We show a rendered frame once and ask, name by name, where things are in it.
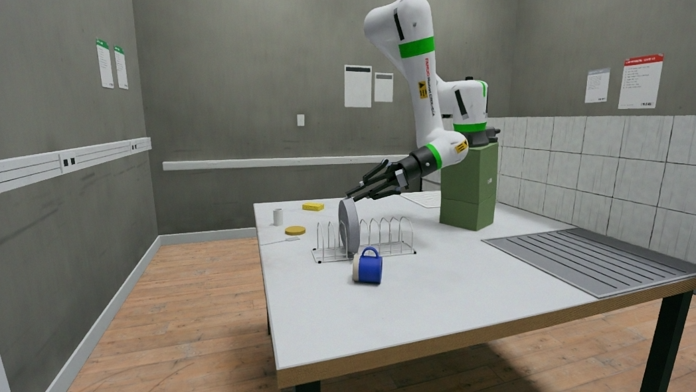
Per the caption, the white ribbed draining mat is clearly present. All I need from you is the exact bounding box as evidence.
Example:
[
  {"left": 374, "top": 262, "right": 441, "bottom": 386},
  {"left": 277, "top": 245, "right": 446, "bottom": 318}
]
[{"left": 400, "top": 191, "right": 441, "bottom": 209}]

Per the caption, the blue mug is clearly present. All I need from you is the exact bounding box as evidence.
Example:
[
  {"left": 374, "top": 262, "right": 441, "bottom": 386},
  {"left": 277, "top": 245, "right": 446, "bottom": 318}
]
[{"left": 353, "top": 246, "right": 383, "bottom": 283}]

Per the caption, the small white cup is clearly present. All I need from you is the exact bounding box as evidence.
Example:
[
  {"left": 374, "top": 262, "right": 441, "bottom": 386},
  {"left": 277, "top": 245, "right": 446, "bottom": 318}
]
[{"left": 273, "top": 209, "right": 284, "bottom": 226}]

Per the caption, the yellow block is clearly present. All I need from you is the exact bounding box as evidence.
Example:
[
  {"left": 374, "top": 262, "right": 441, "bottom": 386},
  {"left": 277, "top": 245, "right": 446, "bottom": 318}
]
[{"left": 302, "top": 202, "right": 324, "bottom": 211}]

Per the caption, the white tiled splashback wall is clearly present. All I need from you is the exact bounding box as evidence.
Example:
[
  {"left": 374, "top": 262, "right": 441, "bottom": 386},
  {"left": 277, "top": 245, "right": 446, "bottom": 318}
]
[{"left": 486, "top": 116, "right": 696, "bottom": 264}]

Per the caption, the yellow round disc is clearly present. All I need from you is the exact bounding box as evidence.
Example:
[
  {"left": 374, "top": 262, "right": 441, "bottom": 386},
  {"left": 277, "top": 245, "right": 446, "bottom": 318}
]
[{"left": 285, "top": 226, "right": 305, "bottom": 236}]

